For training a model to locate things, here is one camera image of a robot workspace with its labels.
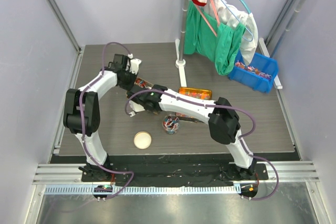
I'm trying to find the clear glass jar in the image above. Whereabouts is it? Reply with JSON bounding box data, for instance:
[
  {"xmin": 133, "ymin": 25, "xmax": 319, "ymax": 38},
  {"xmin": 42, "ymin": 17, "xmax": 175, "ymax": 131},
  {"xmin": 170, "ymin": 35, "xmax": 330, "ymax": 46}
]
[{"xmin": 162, "ymin": 114, "xmax": 180, "ymax": 135}]

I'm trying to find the round wooden jar lid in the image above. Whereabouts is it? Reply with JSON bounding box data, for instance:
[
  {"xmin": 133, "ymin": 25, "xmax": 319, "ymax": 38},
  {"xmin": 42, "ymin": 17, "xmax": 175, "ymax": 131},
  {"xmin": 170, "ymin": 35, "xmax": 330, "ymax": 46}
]
[{"xmin": 133, "ymin": 131, "xmax": 152, "ymax": 150}]

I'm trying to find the gold tin of gummy candies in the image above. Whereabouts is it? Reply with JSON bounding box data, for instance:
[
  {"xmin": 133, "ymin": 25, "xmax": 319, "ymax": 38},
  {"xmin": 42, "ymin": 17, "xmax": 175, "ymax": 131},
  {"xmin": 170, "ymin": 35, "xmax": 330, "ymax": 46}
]
[{"xmin": 175, "ymin": 87, "xmax": 212, "ymax": 123}]

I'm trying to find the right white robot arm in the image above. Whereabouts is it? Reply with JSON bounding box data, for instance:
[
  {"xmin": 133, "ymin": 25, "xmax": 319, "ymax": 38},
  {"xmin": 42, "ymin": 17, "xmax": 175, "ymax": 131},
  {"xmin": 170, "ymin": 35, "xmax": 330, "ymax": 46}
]
[{"xmin": 126, "ymin": 85, "xmax": 257, "ymax": 179}]

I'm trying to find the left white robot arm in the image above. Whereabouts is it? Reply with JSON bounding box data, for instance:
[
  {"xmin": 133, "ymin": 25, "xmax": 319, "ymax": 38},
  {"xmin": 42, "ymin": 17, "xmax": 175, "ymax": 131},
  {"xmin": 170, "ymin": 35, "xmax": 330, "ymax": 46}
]
[{"xmin": 63, "ymin": 54, "xmax": 142, "ymax": 182}]

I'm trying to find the white clothes rack stand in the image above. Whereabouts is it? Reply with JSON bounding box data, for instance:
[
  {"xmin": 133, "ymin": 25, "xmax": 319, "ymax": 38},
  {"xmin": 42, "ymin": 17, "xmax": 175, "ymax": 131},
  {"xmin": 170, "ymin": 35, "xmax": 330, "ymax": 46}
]
[{"xmin": 175, "ymin": 0, "xmax": 283, "ymax": 90}]

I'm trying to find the green cloth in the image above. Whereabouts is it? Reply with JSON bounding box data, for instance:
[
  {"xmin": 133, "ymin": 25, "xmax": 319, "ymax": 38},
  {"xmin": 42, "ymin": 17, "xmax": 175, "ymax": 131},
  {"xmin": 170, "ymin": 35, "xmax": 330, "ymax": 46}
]
[{"xmin": 184, "ymin": 1, "xmax": 245, "ymax": 76}]

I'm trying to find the white cloth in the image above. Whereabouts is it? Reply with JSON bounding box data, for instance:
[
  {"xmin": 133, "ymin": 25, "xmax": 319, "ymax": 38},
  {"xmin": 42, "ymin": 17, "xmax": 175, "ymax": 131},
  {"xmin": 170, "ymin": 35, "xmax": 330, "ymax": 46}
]
[{"xmin": 206, "ymin": 0, "xmax": 259, "ymax": 65}]

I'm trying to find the blue plastic bin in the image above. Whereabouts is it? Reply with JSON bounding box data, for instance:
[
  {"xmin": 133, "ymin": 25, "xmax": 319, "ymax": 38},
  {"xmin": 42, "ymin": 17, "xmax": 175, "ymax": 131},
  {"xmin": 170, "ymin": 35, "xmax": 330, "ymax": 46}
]
[{"xmin": 228, "ymin": 51, "xmax": 279, "ymax": 93}]

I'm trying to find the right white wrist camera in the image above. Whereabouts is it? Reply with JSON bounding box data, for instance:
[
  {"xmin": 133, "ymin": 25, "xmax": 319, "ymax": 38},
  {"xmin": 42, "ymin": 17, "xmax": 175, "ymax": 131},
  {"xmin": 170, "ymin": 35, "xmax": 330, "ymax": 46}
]
[{"xmin": 129, "ymin": 101, "xmax": 145, "ymax": 117}]

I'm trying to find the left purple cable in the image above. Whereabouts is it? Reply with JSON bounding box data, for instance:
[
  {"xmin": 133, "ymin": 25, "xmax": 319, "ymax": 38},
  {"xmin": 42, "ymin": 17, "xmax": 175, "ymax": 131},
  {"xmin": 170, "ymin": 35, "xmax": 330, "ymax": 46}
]
[{"xmin": 80, "ymin": 41, "xmax": 136, "ymax": 200}]

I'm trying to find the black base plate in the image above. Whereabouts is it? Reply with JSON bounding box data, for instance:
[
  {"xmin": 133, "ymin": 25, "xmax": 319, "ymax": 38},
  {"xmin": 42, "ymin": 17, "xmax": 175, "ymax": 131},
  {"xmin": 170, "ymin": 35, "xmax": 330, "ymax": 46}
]
[{"xmin": 79, "ymin": 154, "xmax": 269, "ymax": 187}]

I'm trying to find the white slotted cable duct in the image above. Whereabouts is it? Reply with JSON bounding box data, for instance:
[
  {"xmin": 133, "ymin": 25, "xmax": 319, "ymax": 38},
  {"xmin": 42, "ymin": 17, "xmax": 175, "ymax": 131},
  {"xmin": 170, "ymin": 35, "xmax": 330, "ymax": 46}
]
[{"xmin": 45, "ymin": 184, "xmax": 241, "ymax": 196}]

